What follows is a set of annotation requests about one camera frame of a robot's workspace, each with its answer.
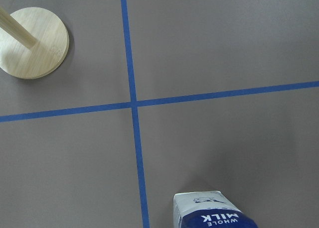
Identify blue white milk carton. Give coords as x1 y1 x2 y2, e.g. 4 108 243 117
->
173 191 257 228

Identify wooden mug tree stand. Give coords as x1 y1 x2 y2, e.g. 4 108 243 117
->
0 7 69 79

